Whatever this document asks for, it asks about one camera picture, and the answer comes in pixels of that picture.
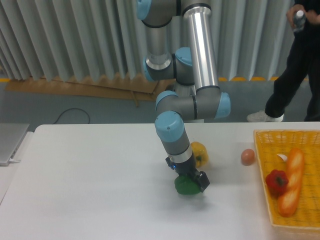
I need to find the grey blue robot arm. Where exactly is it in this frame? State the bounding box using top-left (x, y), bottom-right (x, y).
top-left (136, 0), bottom-right (231, 195)

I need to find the green bell pepper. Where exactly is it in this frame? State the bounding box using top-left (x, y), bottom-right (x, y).
top-left (174, 175), bottom-right (201, 195)

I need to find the person hand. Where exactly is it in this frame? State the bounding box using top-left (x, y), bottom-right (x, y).
top-left (286, 4), bottom-right (320, 29)

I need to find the clear plastic bottle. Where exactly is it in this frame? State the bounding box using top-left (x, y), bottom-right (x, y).
top-left (293, 10), bottom-right (306, 33)

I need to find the person in black clothes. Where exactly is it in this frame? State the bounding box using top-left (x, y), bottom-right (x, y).
top-left (264, 0), bottom-right (320, 122)

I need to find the silver laptop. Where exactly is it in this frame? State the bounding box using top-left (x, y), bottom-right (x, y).
top-left (0, 123), bottom-right (29, 167)

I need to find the black cable on floor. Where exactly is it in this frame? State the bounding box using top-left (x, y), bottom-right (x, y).
top-left (54, 107), bottom-right (91, 125)

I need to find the yellow woven basket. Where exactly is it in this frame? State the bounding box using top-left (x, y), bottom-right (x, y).
top-left (253, 129), bottom-right (320, 231)

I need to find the yellow bell pepper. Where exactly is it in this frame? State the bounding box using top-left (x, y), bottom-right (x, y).
top-left (190, 141), bottom-right (209, 168)

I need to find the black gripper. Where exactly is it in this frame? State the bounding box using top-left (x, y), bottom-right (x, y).
top-left (165, 153), bottom-right (209, 193)

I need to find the red bell pepper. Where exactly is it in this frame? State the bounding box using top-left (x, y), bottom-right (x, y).
top-left (265, 169), bottom-right (289, 197)

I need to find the brown egg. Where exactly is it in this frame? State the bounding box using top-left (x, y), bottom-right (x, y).
top-left (241, 148), bottom-right (255, 166)

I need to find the brown cardboard sheet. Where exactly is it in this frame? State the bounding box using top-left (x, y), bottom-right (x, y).
top-left (5, 76), bottom-right (173, 106)

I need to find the baguette bread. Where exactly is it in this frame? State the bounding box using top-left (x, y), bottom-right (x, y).
top-left (277, 148), bottom-right (305, 218)

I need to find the white sneaker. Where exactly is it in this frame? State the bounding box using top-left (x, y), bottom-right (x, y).
top-left (246, 110), bottom-right (284, 123)

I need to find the white tag in basket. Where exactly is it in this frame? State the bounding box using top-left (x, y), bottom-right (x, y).
top-left (277, 154), bottom-right (288, 163)

